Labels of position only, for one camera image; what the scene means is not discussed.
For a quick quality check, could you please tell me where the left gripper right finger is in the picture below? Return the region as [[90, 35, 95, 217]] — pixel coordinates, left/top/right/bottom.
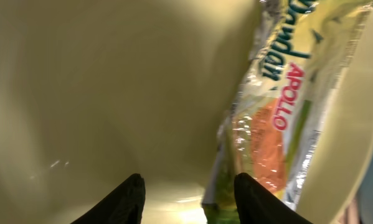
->
[[234, 173, 311, 224]]

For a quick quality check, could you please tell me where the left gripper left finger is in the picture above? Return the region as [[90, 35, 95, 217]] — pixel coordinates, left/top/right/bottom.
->
[[72, 174, 146, 224]]

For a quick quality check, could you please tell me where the green orange snack wrapper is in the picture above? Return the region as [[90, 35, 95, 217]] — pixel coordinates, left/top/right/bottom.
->
[[202, 0, 373, 223]]

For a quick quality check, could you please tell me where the yellow plate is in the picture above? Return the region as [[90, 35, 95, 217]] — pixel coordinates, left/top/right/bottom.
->
[[0, 0, 373, 223]]

